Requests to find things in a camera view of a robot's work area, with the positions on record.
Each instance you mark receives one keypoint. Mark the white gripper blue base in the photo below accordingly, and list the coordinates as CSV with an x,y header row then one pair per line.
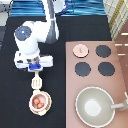
x,y
35,64

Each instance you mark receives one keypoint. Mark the pink toy pot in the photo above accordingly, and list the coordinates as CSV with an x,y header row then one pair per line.
x,y
45,98

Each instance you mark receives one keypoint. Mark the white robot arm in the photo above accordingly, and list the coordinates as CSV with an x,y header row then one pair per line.
x,y
30,33

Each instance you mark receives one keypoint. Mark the toy strawberry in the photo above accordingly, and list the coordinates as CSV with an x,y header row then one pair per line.
x,y
36,101

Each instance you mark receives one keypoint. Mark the pink toy food piece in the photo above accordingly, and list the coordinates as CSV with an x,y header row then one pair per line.
x,y
40,105

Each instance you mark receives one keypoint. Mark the pink toy stove counter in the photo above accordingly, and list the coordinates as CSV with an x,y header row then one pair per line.
x,y
114,85

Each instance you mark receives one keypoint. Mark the dark round burner back right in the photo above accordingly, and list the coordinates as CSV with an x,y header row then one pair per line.
x,y
103,51

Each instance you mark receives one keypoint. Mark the dark round burner front right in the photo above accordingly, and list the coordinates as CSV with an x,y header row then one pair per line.
x,y
106,68

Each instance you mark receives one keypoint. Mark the grey sink bowl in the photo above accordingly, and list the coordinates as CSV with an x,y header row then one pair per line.
x,y
93,107

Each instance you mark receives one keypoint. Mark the wooden shelf unit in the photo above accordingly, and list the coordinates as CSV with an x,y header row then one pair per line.
x,y
117,14

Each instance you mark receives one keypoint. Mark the grey sink faucet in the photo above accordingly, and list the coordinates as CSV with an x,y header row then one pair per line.
x,y
123,105

